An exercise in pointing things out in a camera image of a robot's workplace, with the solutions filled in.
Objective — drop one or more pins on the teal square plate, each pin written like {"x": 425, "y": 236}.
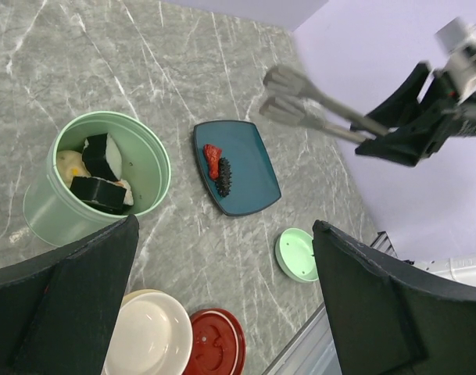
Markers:
{"x": 254, "y": 186}

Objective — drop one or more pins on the aluminium rail frame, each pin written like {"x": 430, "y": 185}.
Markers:
{"x": 311, "y": 351}

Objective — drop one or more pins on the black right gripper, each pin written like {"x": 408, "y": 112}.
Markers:
{"x": 439, "y": 115}

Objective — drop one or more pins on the beige bun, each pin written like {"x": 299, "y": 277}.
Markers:
{"x": 70, "y": 165}

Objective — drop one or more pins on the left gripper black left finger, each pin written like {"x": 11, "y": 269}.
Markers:
{"x": 58, "y": 310}

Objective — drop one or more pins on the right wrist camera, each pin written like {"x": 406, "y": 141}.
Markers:
{"x": 458, "y": 40}

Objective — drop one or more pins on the cream inner bowl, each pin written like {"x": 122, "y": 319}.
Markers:
{"x": 153, "y": 335}

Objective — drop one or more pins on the green cylindrical lunch container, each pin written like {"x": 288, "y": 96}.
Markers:
{"x": 55, "y": 215}

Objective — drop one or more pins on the orange sushi roll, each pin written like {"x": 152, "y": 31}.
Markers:
{"x": 106, "y": 196}

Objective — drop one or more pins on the green round lid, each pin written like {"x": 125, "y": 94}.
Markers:
{"x": 294, "y": 254}

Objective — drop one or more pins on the red round lid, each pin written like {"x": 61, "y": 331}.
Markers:
{"x": 218, "y": 344}

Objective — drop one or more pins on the white sushi roll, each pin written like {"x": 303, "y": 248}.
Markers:
{"x": 102, "y": 158}

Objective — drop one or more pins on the black spiky toy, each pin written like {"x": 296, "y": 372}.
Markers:
{"x": 223, "y": 182}

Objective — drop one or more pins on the steel serving tongs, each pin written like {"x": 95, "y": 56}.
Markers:
{"x": 294, "y": 100}

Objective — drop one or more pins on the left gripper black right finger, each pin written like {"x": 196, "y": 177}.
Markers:
{"x": 388, "y": 317}

